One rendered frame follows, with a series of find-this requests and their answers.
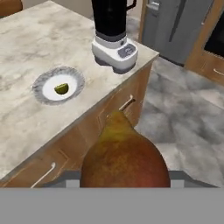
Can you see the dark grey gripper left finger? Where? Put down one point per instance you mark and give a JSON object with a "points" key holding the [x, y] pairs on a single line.
{"points": [[68, 180]]}

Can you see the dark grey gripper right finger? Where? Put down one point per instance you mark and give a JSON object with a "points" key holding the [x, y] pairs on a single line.
{"points": [[182, 180]]}

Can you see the red and yellow pear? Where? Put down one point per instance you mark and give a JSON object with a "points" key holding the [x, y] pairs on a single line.
{"points": [[125, 160]]}

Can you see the green kiwi half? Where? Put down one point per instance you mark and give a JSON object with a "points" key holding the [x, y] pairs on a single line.
{"points": [[61, 88]]}

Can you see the grey rimmed white plate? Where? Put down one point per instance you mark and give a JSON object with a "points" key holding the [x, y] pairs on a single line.
{"points": [[58, 85]]}

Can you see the grey fridge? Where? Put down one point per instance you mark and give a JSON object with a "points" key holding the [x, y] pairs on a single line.
{"points": [[175, 29]]}

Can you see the black and white blender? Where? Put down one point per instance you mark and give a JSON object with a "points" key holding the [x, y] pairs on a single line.
{"points": [[113, 35]]}

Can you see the wooden drawer front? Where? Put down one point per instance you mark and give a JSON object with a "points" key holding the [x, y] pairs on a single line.
{"points": [[122, 108], [43, 169]]}

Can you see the wooden oven cabinet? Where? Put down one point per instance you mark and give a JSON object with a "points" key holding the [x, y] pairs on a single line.
{"points": [[208, 43]]}

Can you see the brown wooden chair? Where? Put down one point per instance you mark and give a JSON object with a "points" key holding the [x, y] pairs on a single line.
{"points": [[10, 6]]}

